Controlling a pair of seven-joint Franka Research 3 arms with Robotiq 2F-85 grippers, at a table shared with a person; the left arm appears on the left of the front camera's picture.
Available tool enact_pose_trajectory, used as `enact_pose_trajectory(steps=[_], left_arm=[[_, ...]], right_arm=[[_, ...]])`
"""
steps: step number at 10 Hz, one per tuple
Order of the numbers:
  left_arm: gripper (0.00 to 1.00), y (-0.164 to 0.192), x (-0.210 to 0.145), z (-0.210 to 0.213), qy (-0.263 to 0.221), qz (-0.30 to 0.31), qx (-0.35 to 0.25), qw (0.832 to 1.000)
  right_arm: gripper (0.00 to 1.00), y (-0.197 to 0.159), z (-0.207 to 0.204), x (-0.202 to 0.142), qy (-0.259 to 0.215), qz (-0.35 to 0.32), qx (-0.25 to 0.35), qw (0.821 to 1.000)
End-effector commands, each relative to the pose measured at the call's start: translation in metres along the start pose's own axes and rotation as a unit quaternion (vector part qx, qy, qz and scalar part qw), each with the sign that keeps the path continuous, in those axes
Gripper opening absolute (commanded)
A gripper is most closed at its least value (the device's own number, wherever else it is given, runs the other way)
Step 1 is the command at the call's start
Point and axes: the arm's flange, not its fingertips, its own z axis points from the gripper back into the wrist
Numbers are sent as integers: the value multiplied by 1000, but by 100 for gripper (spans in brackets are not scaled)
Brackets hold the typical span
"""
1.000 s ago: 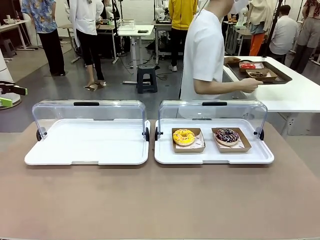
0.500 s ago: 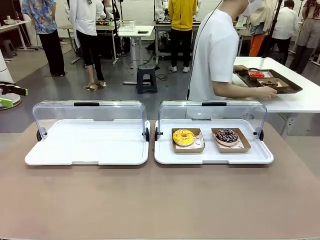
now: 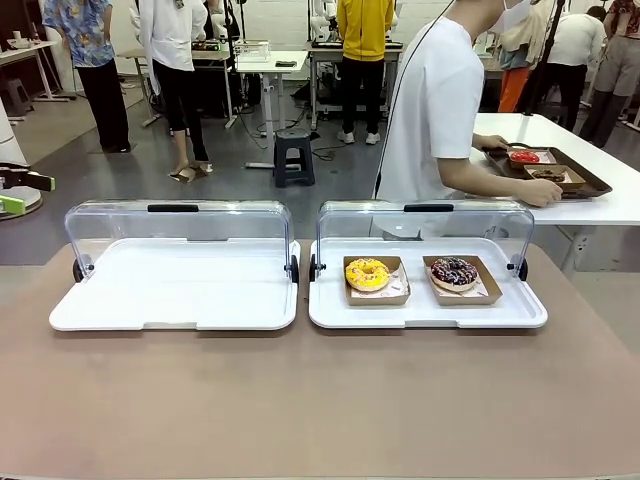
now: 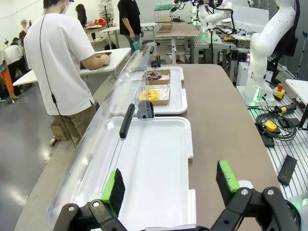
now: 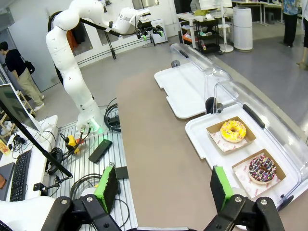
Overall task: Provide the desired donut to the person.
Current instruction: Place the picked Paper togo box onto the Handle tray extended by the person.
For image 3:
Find dark brown serving tray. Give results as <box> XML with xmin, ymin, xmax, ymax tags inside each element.
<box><xmin>481</xmin><ymin>144</ymin><xmax>614</xmax><ymax>202</ymax></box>

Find person's right forearm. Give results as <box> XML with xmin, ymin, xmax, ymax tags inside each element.
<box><xmin>438</xmin><ymin>158</ymin><xmax>532</xmax><ymax>202</ymax></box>

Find yellow sprinkled donut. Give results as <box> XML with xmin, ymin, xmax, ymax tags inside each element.
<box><xmin>344</xmin><ymin>256</ymin><xmax>391</xmax><ymax>293</ymax></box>

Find yellow glazed donut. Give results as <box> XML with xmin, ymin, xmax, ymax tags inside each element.
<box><xmin>342</xmin><ymin>254</ymin><xmax>413</xmax><ymax>308</ymax></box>

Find person in white tunic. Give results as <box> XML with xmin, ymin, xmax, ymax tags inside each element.
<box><xmin>373</xmin><ymin>0</ymin><xmax>532</xmax><ymax>242</ymax></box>

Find sprinkled chocolate donut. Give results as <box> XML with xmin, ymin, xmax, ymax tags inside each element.
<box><xmin>421</xmin><ymin>254</ymin><xmax>504</xmax><ymax>307</ymax></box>

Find person's right hand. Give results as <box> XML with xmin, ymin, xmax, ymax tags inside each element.
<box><xmin>519</xmin><ymin>178</ymin><xmax>564</xmax><ymax>209</ymax></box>

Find white cylindrical air purifier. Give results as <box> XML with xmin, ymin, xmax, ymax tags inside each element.
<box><xmin>0</xmin><ymin>98</ymin><xmax>44</xmax><ymax>222</ymax></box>

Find dark small stool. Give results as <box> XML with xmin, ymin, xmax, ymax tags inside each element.
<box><xmin>0</xmin><ymin>77</ymin><xmax>35</xmax><ymax>115</ymax></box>

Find clear plastic display lid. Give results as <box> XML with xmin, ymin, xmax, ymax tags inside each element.
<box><xmin>309</xmin><ymin>198</ymin><xmax>538</xmax><ymax>282</ymax></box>
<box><xmin>63</xmin><ymin>198</ymin><xmax>301</xmax><ymax>284</ymax></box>

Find white display tray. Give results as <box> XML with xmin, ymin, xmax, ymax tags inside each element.
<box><xmin>308</xmin><ymin>235</ymin><xmax>550</xmax><ymax>331</ymax></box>
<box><xmin>48</xmin><ymin>235</ymin><xmax>302</xmax><ymax>332</ymax></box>

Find grey plastic stool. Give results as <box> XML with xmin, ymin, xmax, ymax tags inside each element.
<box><xmin>272</xmin><ymin>127</ymin><xmax>318</xmax><ymax>189</ymax></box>

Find white background desk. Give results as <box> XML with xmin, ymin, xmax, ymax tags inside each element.
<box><xmin>233</xmin><ymin>48</ymin><xmax>310</xmax><ymax>170</ymax></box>

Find bystander in yellow shirt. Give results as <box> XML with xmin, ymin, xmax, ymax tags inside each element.
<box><xmin>335</xmin><ymin>0</ymin><xmax>397</xmax><ymax>147</ymax></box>

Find bystander in orange trousers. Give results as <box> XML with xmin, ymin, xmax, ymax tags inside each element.
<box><xmin>496</xmin><ymin>0</ymin><xmax>550</xmax><ymax>114</ymax></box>

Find black tripod pole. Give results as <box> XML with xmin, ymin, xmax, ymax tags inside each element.
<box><xmin>523</xmin><ymin>0</ymin><xmax>572</xmax><ymax>114</ymax></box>

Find bystander in white dress shirt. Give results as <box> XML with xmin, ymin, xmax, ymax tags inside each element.
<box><xmin>543</xmin><ymin>5</ymin><xmax>609</xmax><ymax>134</ymax></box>

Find white side table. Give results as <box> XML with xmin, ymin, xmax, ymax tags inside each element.
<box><xmin>464</xmin><ymin>112</ymin><xmax>640</xmax><ymax>274</ymax></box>

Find bystander in grey shorts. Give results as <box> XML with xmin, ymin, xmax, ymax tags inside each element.
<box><xmin>579</xmin><ymin>0</ymin><xmax>640</xmax><ymax>148</ymax></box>

